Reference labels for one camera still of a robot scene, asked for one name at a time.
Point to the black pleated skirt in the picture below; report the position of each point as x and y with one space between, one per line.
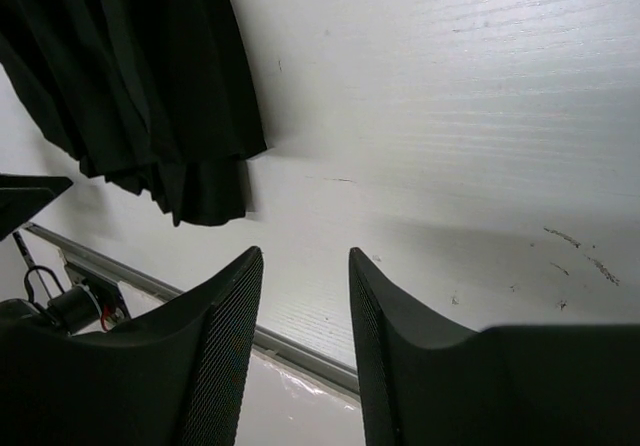
153 96

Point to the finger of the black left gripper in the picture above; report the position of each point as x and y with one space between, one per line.
23 197

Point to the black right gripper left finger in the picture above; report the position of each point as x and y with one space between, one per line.
172 376

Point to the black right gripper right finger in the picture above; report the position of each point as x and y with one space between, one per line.
426 380

